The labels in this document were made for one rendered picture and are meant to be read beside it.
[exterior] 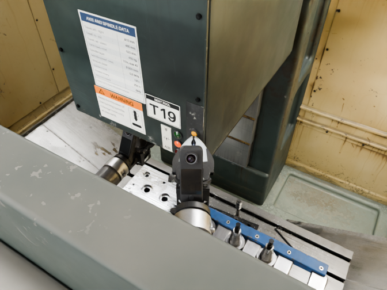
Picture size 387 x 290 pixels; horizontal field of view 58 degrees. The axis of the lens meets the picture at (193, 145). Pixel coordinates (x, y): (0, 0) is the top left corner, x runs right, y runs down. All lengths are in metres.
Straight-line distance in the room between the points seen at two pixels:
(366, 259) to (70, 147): 1.69
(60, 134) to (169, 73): 1.58
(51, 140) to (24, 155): 2.02
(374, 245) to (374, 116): 0.61
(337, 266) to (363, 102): 0.77
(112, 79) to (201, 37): 0.31
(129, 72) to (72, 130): 1.49
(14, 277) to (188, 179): 0.45
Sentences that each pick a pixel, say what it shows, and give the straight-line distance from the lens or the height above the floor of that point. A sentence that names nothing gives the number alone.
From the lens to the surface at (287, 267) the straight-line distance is 1.20.
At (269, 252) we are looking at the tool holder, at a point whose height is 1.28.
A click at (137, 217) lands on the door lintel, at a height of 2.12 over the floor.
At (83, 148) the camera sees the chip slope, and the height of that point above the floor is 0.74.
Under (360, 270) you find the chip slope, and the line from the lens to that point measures 1.78.
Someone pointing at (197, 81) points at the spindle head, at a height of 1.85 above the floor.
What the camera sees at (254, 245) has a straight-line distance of 1.21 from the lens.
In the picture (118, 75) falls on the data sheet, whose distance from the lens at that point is 0.87.
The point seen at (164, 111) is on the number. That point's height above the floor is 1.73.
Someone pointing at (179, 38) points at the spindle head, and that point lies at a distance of 0.70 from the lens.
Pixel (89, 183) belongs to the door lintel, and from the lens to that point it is 0.20.
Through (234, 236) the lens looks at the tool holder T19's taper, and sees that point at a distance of 1.15.
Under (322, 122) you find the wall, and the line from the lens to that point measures 1.98.
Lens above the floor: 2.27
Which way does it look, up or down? 45 degrees down
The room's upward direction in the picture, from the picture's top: straight up
